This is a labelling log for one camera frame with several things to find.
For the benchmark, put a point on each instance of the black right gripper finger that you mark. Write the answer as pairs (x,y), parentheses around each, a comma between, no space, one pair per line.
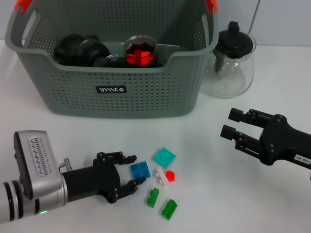
(243,140)
(235,114)

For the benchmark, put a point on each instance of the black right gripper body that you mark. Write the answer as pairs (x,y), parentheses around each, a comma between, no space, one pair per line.
(281,140)

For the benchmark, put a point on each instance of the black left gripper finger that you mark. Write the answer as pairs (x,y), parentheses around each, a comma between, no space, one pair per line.
(132,185)
(121,159)

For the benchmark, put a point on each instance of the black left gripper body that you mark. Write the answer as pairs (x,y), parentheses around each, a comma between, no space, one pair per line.
(92,179)

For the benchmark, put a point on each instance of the blue square toy brick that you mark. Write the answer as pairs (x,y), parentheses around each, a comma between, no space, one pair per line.
(140,170)

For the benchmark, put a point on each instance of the green toy brick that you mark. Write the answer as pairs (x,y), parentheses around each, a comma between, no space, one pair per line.
(169,210)
(153,197)

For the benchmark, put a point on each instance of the glass teacup black sleeve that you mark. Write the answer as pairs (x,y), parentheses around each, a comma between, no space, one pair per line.
(97,48)
(114,61)
(132,43)

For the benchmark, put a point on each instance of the dark red long brick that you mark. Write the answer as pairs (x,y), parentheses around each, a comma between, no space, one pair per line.
(138,58)

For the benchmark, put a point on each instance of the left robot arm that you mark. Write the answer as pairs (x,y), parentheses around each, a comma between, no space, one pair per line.
(36,165)

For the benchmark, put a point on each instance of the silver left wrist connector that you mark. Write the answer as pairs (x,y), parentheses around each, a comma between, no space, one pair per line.
(66,164)

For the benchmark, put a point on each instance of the white toy brick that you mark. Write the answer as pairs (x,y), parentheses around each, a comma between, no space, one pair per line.
(161,177)

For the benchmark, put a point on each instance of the small red toy brick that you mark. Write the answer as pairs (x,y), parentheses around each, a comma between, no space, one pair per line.
(170,176)

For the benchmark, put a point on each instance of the cyan square toy brick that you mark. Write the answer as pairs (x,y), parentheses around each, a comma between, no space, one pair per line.
(164,157)

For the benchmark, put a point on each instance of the grey perforated plastic basket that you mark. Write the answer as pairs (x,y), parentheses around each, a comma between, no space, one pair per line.
(121,106)

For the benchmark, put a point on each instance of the glass teapot black lid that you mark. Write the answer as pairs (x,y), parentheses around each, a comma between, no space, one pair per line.
(233,41)

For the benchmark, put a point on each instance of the dark clay teapot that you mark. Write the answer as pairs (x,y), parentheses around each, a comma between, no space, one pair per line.
(68,48)

